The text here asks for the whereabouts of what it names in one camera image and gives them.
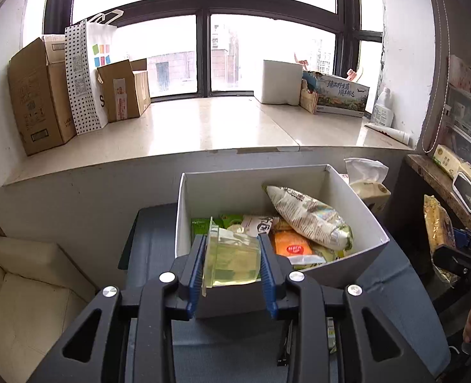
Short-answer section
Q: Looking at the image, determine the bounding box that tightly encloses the white framed container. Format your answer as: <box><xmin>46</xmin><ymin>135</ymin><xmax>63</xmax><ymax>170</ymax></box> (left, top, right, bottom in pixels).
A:
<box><xmin>452</xmin><ymin>171</ymin><xmax>471</xmax><ymax>213</ymax></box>

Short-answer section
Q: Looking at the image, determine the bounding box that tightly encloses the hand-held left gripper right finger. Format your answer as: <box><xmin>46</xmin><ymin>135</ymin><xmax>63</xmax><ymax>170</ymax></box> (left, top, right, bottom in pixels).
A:
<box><xmin>257</xmin><ymin>233</ymin><xmax>437</xmax><ymax>383</ymax></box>

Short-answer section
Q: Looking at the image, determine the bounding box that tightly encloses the yellow green small box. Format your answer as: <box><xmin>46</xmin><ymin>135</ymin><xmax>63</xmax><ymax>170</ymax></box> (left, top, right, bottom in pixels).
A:
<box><xmin>433</xmin><ymin>144</ymin><xmax>471</xmax><ymax>179</ymax></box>

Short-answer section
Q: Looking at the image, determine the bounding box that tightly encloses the bead cord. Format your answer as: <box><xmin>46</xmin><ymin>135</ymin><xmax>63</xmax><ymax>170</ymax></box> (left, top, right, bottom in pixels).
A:
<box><xmin>421</xmin><ymin>0</ymin><xmax>454</xmax><ymax>155</ymax></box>

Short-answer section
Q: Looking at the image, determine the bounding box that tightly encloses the brown illustrated snack packet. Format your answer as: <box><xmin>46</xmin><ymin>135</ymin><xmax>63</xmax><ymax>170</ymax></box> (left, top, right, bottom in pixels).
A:
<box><xmin>241</xmin><ymin>214</ymin><xmax>280</xmax><ymax>237</ymax></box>

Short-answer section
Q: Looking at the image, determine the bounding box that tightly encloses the tissue pack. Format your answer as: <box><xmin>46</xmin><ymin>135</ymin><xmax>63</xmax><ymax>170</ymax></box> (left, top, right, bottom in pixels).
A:
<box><xmin>344</xmin><ymin>157</ymin><xmax>392</xmax><ymax>214</ymax></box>

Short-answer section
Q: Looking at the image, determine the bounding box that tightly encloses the blue tablecloth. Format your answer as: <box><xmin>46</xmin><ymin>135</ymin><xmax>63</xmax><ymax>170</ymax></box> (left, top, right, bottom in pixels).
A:
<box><xmin>118</xmin><ymin>203</ymin><xmax>452</xmax><ymax>383</ymax></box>

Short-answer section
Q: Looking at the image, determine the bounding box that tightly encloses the green seaweed snack packet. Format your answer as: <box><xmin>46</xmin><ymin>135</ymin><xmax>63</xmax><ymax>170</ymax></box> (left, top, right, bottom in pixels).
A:
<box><xmin>191</xmin><ymin>217</ymin><xmax>211</xmax><ymax>249</ymax></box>

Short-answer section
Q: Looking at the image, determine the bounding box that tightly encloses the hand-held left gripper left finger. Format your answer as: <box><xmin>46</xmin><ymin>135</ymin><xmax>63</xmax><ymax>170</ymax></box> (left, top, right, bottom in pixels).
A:
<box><xmin>26</xmin><ymin>233</ymin><xmax>208</xmax><ymax>383</ymax></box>

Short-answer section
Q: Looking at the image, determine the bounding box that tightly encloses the clear packet of orange snacks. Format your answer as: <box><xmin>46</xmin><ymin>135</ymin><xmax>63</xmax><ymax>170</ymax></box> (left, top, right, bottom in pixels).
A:
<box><xmin>273</xmin><ymin>227</ymin><xmax>314</xmax><ymax>258</ymax></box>

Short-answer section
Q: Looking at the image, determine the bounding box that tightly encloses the white tube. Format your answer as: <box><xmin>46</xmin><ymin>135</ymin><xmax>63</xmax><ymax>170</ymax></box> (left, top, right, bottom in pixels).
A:
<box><xmin>364</xmin><ymin>122</ymin><xmax>412</xmax><ymax>146</ymax></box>

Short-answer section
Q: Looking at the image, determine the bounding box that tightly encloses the clear plastic drawer rack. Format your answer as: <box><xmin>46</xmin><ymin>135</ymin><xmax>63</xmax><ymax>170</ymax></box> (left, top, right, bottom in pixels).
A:
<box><xmin>445</xmin><ymin>54</ymin><xmax>471</xmax><ymax>180</ymax></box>

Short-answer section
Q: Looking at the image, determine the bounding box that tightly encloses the stone side shelf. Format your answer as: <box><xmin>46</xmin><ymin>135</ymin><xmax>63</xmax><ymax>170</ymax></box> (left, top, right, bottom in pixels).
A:
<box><xmin>405</xmin><ymin>154</ymin><xmax>471</xmax><ymax>242</ymax></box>

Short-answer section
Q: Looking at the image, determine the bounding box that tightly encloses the large cardboard box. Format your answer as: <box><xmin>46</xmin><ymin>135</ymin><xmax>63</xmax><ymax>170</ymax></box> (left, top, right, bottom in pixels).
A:
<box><xmin>7</xmin><ymin>35</ymin><xmax>77</xmax><ymax>156</ymax></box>

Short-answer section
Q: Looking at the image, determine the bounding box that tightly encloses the pale green snack packet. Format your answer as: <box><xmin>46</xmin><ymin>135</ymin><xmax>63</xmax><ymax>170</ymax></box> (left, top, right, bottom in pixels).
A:
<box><xmin>311</xmin><ymin>243</ymin><xmax>351</xmax><ymax>263</ymax></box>

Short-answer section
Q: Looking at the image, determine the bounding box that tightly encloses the green leafy snack packet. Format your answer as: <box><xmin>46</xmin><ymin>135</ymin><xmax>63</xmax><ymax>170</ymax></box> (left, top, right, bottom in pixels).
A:
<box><xmin>219</xmin><ymin>213</ymin><xmax>244</xmax><ymax>229</ymax></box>

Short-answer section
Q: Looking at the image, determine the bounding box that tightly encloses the dark window frame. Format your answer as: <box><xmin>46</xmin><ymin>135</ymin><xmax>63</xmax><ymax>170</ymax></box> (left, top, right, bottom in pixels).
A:
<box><xmin>44</xmin><ymin>0</ymin><xmax>385</xmax><ymax>100</ymax></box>

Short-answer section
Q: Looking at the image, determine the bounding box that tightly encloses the white plastic bottle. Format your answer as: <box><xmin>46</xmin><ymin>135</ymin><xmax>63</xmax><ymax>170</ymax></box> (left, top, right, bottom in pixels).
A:
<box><xmin>373</xmin><ymin>87</ymin><xmax>394</xmax><ymax>127</ymax></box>

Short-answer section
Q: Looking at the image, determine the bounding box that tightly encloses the polka dot paper bag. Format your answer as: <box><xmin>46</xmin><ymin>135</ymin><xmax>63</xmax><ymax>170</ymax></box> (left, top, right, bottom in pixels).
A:
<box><xmin>64</xmin><ymin>10</ymin><xmax>124</xmax><ymax>135</ymax></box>

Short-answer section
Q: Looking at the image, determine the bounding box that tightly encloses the small cardboard box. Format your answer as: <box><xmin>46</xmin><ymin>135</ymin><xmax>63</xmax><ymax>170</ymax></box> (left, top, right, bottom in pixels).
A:
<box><xmin>97</xmin><ymin>58</ymin><xmax>152</xmax><ymax>122</ymax></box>

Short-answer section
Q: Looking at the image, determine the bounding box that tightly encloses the large beige printed snack bag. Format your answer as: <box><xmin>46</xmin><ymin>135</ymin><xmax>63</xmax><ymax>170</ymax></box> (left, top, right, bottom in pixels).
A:
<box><xmin>264</xmin><ymin>184</ymin><xmax>354</xmax><ymax>253</ymax></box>

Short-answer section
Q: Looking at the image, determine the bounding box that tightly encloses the white foam box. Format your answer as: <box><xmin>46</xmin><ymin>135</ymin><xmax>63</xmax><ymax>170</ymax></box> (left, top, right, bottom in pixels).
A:
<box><xmin>258</xmin><ymin>60</ymin><xmax>303</xmax><ymax>105</ymax></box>

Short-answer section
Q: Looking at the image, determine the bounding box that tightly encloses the printed landscape carton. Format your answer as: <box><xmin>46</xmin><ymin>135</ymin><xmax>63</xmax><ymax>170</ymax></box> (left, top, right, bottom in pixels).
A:
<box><xmin>303</xmin><ymin>71</ymin><xmax>371</xmax><ymax>118</ymax></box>

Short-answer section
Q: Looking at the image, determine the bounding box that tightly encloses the cream sofa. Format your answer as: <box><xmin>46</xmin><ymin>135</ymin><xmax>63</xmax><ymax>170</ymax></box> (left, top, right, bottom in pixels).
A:
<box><xmin>0</xmin><ymin>215</ymin><xmax>97</xmax><ymax>383</ymax></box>

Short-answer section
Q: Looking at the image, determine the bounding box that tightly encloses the marble window sill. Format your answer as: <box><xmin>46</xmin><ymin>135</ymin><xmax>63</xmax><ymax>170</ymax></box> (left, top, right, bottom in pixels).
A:
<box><xmin>2</xmin><ymin>96</ymin><xmax>424</xmax><ymax>187</ymax></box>

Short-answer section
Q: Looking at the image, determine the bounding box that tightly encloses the clear packet of beige cake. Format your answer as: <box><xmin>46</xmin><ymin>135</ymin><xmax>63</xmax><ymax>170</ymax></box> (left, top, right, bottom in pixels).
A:
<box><xmin>423</xmin><ymin>195</ymin><xmax>457</xmax><ymax>285</ymax></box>

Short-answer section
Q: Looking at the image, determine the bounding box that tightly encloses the clear jelly cup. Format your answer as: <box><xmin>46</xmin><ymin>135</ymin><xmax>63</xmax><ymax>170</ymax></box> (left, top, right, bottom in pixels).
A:
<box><xmin>201</xmin><ymin>216</ymin><xmax>262</xmax><ymax>297</ymax></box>

